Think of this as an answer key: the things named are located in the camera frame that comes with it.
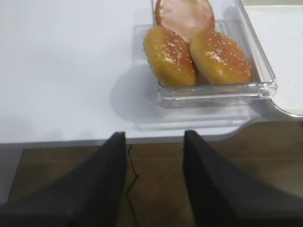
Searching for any white metal tray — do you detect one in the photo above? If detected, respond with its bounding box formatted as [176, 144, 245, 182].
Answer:
[242, 0, 303, 116]

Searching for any left sesame bun top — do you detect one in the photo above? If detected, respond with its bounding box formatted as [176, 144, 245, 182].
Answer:
[143, 26, 198, 87]

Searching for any thin black cable on floor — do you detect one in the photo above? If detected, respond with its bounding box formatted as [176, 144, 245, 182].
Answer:
[125, 144, 140, 227]

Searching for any clear plastic bun container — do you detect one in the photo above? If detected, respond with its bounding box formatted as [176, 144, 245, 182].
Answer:
[132, 0, 277, 131]

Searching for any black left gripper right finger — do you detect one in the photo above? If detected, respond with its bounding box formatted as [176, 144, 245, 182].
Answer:
[183, 130, 303, 227]

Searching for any smooth bun bottom in container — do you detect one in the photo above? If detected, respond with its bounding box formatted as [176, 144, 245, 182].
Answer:
[154, 0, 215, 43]

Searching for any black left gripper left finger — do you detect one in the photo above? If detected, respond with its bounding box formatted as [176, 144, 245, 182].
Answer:
[0, 132, 126, 227]

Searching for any right sesame bun top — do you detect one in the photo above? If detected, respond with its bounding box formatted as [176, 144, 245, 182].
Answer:
[189, 30, 252, 84]

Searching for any sesame bun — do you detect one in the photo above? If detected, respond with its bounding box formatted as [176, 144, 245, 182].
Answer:
[189, 30, 252, 84]
[143, 26, 198, 87]

